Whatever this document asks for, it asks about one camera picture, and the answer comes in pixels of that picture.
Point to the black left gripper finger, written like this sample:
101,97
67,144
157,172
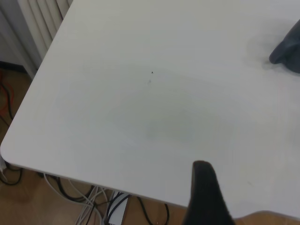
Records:
204,197

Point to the grey ceramic cup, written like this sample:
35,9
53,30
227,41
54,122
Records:
289,51

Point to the white power strip box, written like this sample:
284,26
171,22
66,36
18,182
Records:
117,208

